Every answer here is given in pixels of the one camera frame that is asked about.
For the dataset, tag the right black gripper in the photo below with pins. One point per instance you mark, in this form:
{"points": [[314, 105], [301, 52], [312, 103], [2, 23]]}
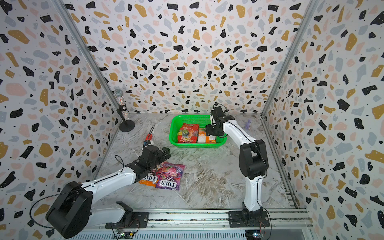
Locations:
{"points": [[208, 126]]}

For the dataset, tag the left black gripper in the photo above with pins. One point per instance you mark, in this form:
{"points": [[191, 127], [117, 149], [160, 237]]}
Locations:
{"points": [[167, 154]]}

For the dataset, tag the orange Fox's fruits bag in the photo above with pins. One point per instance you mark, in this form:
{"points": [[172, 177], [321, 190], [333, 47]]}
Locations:
{"points": [[151, 179]]}

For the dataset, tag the purple Fox's berries bag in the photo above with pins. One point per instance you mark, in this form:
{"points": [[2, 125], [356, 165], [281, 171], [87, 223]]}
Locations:
{"points": [[169, 176]]}

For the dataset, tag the orange candy bag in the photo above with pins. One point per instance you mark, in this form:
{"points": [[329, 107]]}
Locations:
{"points": [[203, 138]]}

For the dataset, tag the red candy bag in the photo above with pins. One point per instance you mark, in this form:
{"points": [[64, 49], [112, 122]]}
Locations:
{"points": [[188, 133]]}

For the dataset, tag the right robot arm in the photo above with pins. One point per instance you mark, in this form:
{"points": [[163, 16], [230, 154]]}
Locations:
{"points": [[253, 163]]}

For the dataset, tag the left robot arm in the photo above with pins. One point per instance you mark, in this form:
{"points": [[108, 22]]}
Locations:
{"points": [[73, 211]]}

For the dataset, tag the green plastic basket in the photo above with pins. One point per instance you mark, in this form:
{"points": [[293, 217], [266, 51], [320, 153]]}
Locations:
{"points": [[202, 121]]}

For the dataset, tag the red block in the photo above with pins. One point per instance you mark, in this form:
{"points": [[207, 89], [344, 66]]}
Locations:
{"points": [[149, 137]]}

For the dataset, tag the black microphone stand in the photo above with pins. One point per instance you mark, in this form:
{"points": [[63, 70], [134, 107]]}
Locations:
{"points": [[126, 125]]}

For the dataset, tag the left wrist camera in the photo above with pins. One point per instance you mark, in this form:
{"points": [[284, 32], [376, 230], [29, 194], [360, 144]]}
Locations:
{"points": [[147, 143]]}

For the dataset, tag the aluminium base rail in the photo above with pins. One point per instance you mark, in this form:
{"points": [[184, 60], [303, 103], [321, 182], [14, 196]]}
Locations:
{"points": [[278, 224]]}

